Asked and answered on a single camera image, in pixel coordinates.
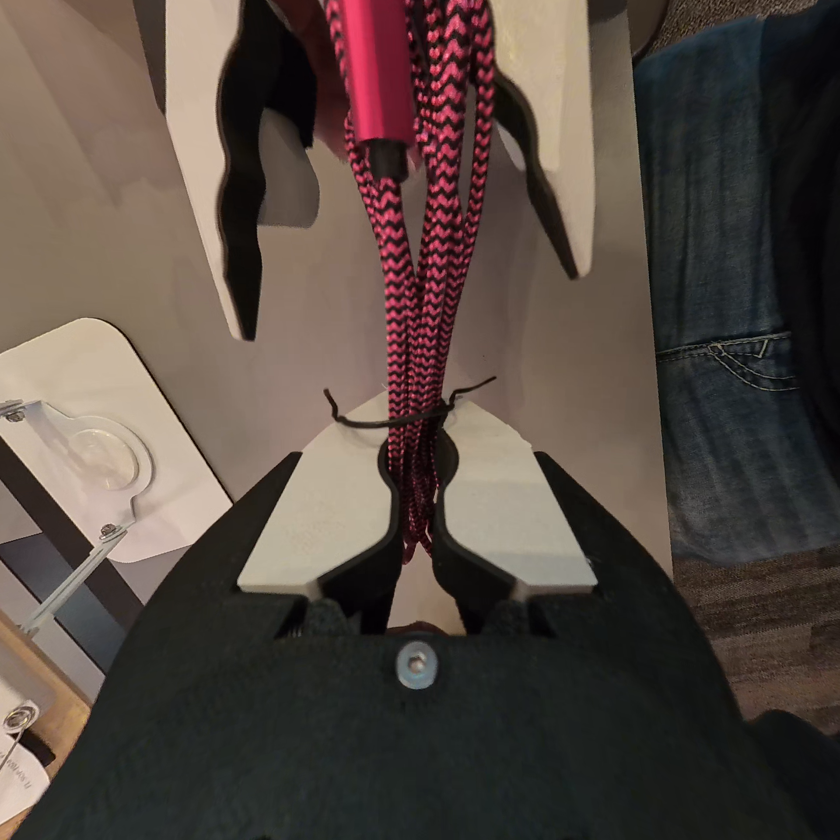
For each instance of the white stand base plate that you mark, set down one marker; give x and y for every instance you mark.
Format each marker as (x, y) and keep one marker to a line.
(118, 381)

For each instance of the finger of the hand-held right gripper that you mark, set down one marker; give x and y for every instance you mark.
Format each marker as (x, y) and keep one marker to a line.
(558, 105)
(197, 105)

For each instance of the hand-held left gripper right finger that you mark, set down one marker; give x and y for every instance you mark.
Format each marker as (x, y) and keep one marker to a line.
(519, 525)

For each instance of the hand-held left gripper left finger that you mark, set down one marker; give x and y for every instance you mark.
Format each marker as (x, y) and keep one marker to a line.
(315, 525)

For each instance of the black twist tie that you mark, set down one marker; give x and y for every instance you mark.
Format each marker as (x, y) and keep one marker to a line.
(361, 423)

